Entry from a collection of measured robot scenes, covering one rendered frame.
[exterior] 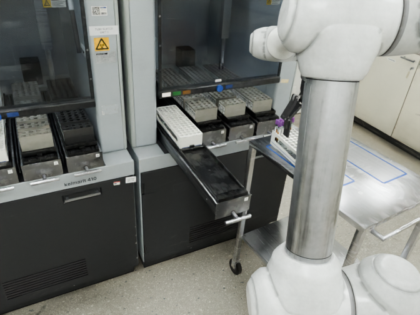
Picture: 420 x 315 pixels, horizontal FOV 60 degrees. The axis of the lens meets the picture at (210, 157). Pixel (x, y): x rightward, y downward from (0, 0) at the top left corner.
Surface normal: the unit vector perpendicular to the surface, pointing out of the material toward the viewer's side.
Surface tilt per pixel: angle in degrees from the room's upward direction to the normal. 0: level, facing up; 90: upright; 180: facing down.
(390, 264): 6
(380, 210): 0
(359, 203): 0
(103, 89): 90
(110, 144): 90
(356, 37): 79
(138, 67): 90
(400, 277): 9
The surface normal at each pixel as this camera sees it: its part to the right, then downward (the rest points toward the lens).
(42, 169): 0.45, 0.50
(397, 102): -0.89, 0.19
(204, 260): 0.07, -0.84
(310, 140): -0.73, 0.15
